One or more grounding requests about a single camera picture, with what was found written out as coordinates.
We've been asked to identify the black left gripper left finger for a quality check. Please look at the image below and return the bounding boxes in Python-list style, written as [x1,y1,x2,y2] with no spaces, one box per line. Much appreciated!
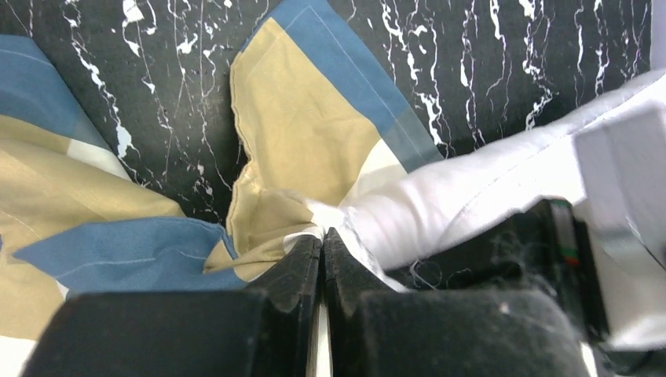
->
[24,236,322,376]

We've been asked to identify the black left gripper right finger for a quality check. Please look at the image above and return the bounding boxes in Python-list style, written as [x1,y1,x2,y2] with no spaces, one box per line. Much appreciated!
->
[323,229,588,376]

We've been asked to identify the white pillow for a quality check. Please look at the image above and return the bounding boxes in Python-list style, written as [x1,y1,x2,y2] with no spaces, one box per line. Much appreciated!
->
[307,71,665,292]

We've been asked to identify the blue beige white pillowcase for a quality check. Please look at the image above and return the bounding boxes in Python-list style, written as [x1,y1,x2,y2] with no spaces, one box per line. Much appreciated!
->
[1,1,441,376]

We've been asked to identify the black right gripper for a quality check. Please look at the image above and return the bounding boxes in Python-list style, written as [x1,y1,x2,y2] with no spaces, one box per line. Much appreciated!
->
[388,199,609,341]

